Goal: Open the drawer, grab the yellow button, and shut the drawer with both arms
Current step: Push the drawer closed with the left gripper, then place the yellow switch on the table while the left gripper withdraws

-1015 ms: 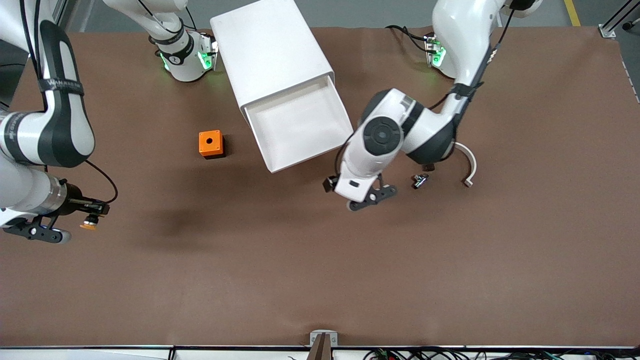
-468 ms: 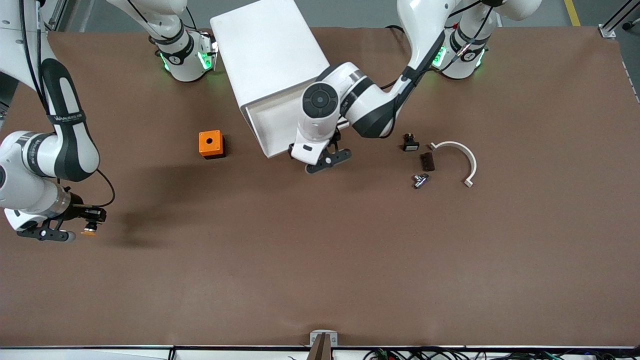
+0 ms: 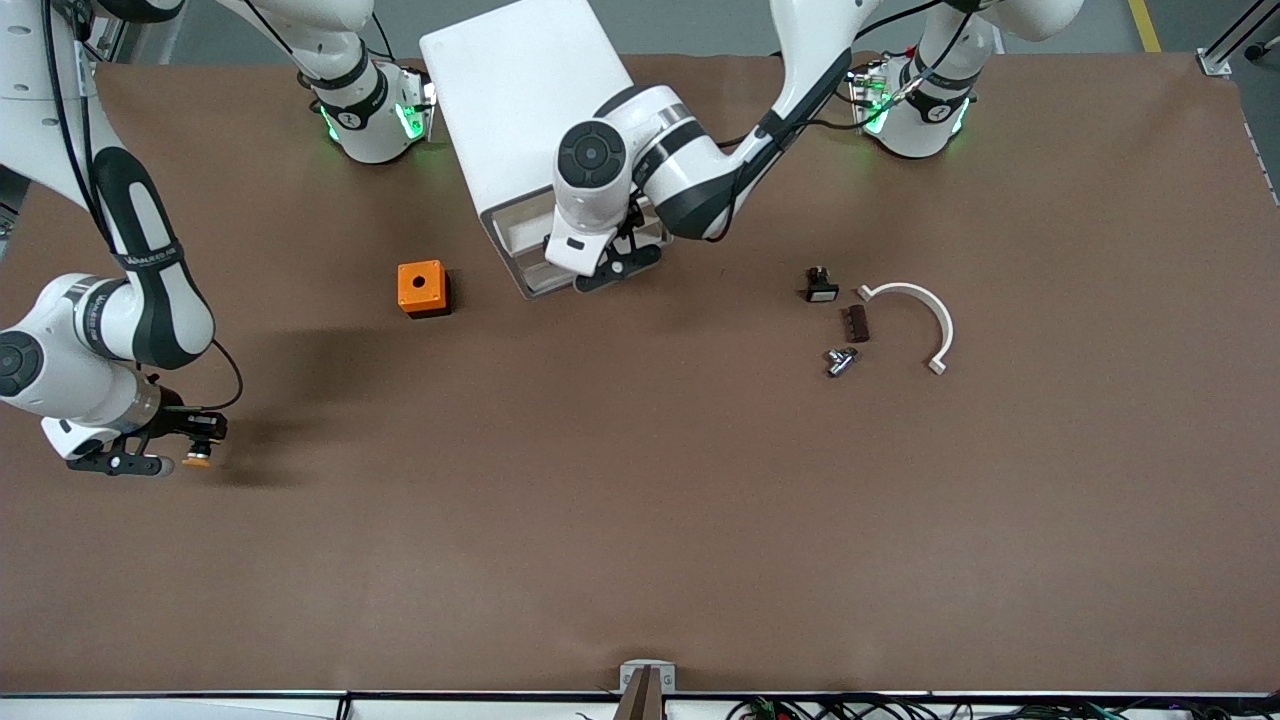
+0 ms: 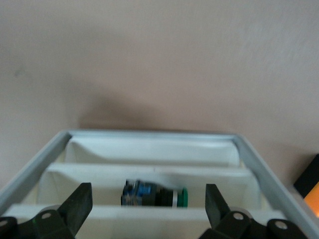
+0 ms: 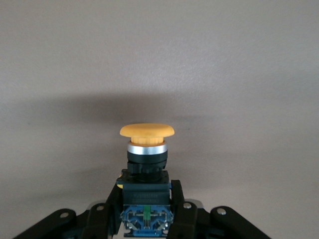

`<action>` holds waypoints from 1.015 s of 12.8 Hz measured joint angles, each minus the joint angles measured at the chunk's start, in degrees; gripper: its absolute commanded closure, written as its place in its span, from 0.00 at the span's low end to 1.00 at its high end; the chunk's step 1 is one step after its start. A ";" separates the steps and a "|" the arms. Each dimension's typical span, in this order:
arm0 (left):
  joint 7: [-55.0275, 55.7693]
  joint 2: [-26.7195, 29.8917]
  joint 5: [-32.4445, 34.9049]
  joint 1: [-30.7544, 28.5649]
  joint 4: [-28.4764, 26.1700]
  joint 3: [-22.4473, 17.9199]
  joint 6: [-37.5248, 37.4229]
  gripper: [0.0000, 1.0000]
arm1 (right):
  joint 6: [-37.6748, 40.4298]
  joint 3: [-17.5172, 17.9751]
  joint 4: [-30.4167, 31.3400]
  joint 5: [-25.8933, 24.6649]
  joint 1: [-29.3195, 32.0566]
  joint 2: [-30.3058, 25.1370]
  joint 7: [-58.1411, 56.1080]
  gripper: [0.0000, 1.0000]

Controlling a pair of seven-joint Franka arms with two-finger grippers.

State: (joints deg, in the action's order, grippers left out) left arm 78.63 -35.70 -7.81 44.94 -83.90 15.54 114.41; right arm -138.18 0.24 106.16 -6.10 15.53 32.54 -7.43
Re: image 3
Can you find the dark button orange cap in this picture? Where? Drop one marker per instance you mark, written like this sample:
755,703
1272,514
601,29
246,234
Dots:
197,462

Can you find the black square push button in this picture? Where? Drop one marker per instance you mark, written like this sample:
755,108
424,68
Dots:
822,290

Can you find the silver metal fitting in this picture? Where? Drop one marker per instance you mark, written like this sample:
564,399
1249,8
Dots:
842,362

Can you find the grey metal bracket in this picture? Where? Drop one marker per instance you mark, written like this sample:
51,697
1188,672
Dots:
630,675

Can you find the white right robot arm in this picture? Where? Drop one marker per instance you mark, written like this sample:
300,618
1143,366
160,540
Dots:
60,350

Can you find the aluminium frame profile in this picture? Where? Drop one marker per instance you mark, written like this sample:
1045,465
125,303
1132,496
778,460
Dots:
1215,62

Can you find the white curved plastic clamp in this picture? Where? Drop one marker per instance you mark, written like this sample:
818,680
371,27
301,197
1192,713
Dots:
940,315

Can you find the orange box black base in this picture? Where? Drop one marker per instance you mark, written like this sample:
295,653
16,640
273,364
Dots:
420,285

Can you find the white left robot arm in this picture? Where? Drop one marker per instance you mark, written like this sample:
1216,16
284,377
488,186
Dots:
700,170

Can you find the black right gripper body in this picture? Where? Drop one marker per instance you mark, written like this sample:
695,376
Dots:
186,424

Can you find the brown terminal block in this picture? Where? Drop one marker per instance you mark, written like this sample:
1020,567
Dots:
855,324

